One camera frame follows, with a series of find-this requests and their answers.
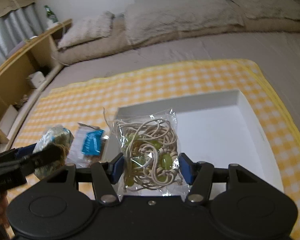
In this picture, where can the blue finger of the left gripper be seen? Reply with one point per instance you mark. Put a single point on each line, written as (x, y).
(30, 160)

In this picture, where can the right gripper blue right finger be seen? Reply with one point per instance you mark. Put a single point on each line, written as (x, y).
(187, 168)

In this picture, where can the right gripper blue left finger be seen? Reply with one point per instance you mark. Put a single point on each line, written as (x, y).
(116, 168)

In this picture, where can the floral patterned pouch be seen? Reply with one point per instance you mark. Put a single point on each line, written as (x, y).
(57, 135)

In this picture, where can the grey packet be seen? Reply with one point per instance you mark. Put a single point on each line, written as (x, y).
(75, 154)

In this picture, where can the beige cord necklace bag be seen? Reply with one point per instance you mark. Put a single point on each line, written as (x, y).
(149, 144)

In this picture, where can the blue foil packet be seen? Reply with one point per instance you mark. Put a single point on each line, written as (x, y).
(92, 144)

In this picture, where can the white shallow cardboard box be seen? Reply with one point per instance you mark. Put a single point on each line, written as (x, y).
(220, 128)

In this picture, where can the yellow checkered blanket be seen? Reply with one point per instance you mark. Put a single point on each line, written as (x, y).
(85, 102)

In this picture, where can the wooden bedside shelf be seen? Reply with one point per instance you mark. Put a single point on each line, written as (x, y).
(16, 95)

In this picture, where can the white tissue box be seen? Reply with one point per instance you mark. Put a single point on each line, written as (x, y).
(36, 79)

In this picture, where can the grey curtain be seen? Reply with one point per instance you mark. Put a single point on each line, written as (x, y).
(18, 26)

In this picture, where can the left beige pillow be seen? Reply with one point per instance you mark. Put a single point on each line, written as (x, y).
(88, 29)

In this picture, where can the green glass bottle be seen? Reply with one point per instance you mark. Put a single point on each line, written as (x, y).
(50, 14)

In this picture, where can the middle beige quilted pillow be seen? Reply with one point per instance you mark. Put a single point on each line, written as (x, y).
(146, 18)

